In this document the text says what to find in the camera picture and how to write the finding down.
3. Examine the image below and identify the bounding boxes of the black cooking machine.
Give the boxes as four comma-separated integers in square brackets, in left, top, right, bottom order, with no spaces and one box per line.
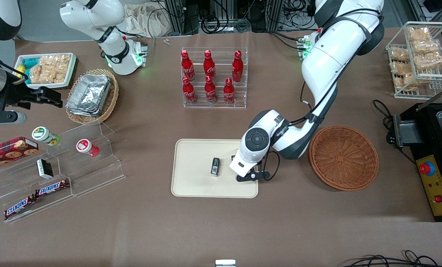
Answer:
[393,102,442,223]

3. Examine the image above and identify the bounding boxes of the Snickers chocolate bar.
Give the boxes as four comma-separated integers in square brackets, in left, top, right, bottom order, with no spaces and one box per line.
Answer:
[34,179,71,197]
[4,195,37,220]

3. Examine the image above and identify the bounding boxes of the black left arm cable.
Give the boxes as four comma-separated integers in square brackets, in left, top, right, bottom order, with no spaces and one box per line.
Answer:
[263,80,338,181]

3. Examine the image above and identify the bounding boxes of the clear acrylic bottle rack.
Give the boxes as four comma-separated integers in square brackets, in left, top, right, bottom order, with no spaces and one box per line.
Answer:
[181,47,249,109]

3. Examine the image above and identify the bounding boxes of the beige cloth bag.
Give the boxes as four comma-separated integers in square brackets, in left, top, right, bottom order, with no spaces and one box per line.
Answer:
[123,3,171,37]

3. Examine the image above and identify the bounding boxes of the red plaid cookie box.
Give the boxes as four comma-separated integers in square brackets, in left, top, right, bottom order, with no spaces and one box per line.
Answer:
[0,137,39,173]

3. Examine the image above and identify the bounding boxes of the coiled black cable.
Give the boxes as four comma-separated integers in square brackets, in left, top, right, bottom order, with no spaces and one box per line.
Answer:
[200,15,221,34]

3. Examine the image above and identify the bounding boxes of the white rectangular snack tray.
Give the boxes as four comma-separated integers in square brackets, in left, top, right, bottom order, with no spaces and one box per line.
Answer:
[13,53,77,90]

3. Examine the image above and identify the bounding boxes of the red lidded yogurt cup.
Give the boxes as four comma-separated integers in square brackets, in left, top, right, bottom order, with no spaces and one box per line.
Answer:
[76,139,100,157]

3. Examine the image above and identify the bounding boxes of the red Coca-Cola bottle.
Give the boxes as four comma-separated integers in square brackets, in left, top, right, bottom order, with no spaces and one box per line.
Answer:
[203,50,216,79]
[223,78,236,104]
[232,50,244,83]
[182,76,197,103]
[180,50,195,82]
[205,76,218,103]

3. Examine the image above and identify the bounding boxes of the yellow control panel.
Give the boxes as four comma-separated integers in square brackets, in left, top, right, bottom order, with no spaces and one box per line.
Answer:
[416,155,442,216]

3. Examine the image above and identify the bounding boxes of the brown round wicker basket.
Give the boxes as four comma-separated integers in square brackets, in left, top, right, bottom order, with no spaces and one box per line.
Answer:
[309,125,379,192]

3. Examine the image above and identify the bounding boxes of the small black snack box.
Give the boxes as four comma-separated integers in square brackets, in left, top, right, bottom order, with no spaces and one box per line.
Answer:
[37,159,54,179]

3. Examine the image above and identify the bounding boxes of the black floor cables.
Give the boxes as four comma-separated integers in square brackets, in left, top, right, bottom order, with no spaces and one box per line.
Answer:
[341,250,442,267]

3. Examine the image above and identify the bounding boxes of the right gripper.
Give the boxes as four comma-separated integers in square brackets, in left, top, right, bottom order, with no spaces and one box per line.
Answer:
[0,82,63,112]

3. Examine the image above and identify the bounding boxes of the clear acrylic stepped shelf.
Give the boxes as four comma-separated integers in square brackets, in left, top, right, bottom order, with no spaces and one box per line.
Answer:
[0,119,126,224]

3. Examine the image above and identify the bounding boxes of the white wire basket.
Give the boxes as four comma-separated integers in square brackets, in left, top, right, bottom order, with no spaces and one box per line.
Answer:
[386,22,442,100]

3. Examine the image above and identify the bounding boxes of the green sunflower lidded cup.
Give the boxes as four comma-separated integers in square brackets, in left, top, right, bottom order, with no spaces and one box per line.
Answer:
[32,126,60,146]

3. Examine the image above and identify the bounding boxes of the cream plastic tray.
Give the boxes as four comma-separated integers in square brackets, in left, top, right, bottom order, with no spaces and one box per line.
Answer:
[171,139,259,198]

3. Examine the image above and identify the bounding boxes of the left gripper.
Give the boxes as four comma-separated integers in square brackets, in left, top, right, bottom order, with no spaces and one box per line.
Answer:
[229,148,262,179]

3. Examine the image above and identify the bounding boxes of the grey metal bar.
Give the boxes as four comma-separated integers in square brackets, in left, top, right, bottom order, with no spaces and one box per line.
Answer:
[417,82,442,112]

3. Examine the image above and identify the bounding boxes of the aluminium frame post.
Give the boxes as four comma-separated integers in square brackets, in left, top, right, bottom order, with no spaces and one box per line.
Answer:
[164,0,186,34]

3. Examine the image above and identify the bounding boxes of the aluminium foil tray stack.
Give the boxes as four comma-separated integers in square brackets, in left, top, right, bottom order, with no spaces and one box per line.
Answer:
[66,73,112,113]

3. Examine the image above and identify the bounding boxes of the light wicker oval basket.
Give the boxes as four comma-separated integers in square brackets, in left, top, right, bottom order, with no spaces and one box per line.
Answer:
[65,69,119,125]

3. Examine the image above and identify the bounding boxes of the clear bagged rice cracker pack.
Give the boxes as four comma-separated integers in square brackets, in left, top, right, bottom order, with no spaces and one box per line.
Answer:
[57,55,72,80]
[29,64,45,84]
[395,74,422,92]
[43,56,60,84]
[413,52,442,71]
[408,27,431,41]
[389,47,410,62]
[391,61,411,75]
[412,39,442,55]

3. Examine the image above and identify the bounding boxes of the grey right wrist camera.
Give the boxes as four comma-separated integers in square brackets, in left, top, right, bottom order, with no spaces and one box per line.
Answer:
[0,111,27,125]

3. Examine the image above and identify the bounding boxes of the black power cable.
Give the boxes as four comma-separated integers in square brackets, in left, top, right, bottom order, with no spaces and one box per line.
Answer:
[373,99,405,146]

